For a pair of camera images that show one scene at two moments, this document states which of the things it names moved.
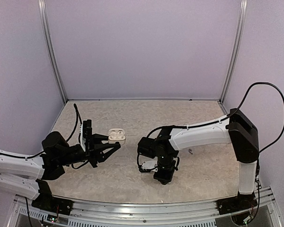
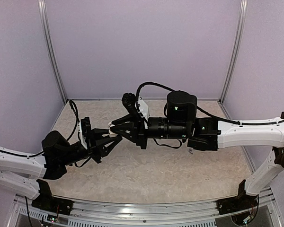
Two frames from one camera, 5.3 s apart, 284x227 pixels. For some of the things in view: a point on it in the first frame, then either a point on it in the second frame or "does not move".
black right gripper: (167, 178) → (136, 128)
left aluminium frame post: (47, 35) does not move
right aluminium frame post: (242, 17) does not move
